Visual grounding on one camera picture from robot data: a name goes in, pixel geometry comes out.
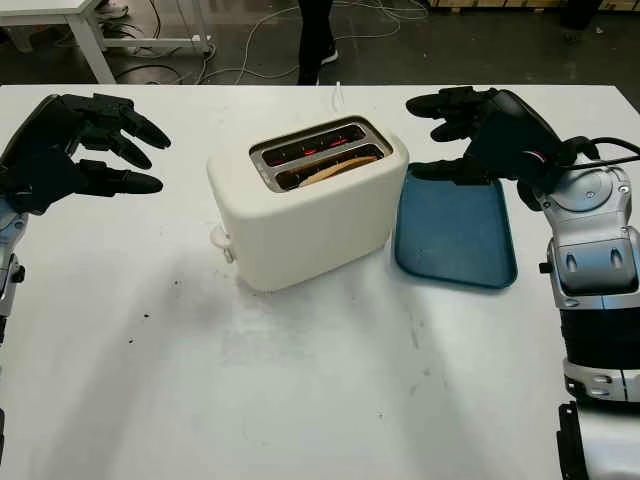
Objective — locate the person in black trousers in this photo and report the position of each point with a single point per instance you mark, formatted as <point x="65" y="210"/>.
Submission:
<point x="312" y="40"/>

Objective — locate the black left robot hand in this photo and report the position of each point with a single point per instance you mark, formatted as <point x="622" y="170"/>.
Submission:
<point x="40" y="130"/>

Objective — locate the cream two-slot toaster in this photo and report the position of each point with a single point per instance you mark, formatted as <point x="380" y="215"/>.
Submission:
<point x="300" y="235"/>

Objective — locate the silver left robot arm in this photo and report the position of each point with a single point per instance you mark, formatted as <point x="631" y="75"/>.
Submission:
<point x="7" y="235"/>

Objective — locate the toast slice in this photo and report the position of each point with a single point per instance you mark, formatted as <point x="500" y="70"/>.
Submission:
<point x="335" y="170"/>

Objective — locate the white sneaker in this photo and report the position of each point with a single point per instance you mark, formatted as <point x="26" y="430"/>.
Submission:
<point x="112" y="6"/>

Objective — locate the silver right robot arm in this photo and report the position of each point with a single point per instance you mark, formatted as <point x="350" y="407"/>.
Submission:
<point x="590" y="240"/>

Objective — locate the white desk frame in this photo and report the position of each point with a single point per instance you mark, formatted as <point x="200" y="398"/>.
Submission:
<point x="85" y="45"/>

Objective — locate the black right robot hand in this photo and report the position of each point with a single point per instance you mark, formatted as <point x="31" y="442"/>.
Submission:
<point x="520" y="112"/>

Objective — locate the blue plastic tray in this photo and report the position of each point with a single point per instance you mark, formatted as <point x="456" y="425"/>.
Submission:
<point x="455" y="230"/>

